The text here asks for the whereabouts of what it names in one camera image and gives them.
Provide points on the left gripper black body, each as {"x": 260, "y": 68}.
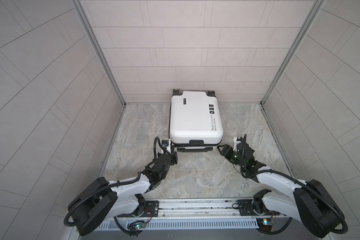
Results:
{"x": 171, "y": 161}

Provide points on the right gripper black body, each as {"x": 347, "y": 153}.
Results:
{"x": 235, "y": 159}

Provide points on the black and white suitcase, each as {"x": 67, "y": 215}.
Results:
{"x": 195, "y": 121}

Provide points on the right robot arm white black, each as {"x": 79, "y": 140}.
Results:
{"x": 305, "y": 201}

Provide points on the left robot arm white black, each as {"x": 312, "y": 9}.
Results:
{"x": 102, "y": 199}

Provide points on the left green circuit board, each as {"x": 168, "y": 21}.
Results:
{"x": 137, "y": 226}

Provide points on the green circuit board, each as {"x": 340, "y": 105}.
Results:
{"x": 265, "y": 225}
{"x": 137, "y": 226}

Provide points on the right green circuit board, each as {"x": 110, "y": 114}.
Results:
{"x": 265, "y": 225}

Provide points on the right aluminium corner profile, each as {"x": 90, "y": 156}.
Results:
{"x": 312, "y": 15}

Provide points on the aluminium corner profile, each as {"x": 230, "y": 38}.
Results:
{"x": 78, "y": 7}
{"x": 312, "y": 15}

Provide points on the left aluminium corner profile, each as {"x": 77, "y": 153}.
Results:
{"x": 78, "y": 7}

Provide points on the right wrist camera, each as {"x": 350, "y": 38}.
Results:
{"x": 237, "y": 140}

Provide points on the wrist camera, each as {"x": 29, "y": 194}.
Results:
{"x": 166, "y": 146}
{"x": 237, "y": 140}

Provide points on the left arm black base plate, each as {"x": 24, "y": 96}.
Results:
{"x": 148, "y": 209}

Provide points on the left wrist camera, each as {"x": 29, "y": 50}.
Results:
{"x": 166, "y": 146}

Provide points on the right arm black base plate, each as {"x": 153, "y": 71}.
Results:
{"x": 247, "y": 207}

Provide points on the aluminium mounting rail frame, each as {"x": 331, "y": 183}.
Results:
{"x": 187, "y": 214}

